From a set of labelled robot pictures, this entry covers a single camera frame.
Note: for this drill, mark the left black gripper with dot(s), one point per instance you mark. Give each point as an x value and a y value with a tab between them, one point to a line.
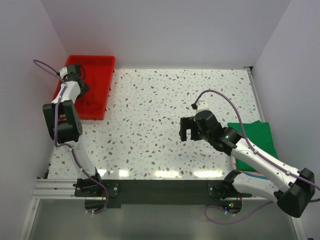
86	89

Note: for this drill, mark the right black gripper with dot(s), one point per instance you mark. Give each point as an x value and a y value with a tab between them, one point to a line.
187	123

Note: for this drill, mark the red t-shirt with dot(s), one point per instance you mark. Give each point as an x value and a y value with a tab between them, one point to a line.
92	104

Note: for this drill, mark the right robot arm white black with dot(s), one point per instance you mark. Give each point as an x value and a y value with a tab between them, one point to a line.
290	188

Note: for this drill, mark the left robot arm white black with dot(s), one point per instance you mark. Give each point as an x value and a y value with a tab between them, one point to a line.
65	128

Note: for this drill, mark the red plastic bin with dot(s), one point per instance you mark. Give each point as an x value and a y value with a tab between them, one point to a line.
99	71

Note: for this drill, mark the folded green t-shirt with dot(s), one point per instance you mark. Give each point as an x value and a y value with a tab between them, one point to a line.
260	134

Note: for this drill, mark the folded teal t-shirt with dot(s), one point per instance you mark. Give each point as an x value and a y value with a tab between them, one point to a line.
256	175

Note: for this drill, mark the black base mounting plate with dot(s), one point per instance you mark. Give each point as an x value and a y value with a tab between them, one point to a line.
153	192

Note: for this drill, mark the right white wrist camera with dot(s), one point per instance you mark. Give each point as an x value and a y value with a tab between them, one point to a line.
202	106

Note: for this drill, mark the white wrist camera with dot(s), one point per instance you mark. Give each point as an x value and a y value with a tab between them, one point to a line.
202	106
63	72

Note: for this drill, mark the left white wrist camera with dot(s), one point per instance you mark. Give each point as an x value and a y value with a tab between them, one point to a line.
63	72

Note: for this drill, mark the aluminium frame rail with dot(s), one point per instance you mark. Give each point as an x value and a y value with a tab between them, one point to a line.
45	189

